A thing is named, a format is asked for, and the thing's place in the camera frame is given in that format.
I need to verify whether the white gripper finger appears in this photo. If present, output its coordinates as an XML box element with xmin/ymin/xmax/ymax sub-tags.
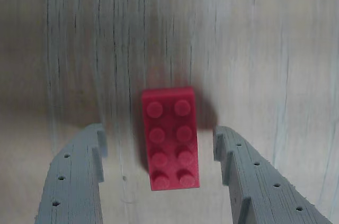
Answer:
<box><xmin>213</xmin><ymin>125</ymin><xmax>336</xmax><ymax>224</ymax></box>
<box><xmin>34</xmin><ymin>123</ymin><xmax>109</xmax><ymax>224</ymax></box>

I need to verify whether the red lego block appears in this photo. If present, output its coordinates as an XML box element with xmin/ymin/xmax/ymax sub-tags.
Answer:
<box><xmin>141</xmin><ymin>86</ymin><xmax>200</xmax><ymax>192</ymax></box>

